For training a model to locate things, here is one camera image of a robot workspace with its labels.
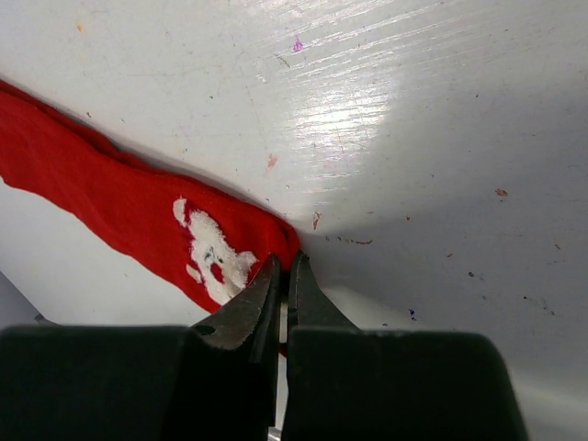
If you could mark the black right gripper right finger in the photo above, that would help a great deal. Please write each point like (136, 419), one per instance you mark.
(345, 383)

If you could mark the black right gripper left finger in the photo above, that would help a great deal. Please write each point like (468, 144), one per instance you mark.
(214, 380)

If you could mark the red sock with white pattern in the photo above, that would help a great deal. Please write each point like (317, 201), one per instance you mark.
(196, 237)

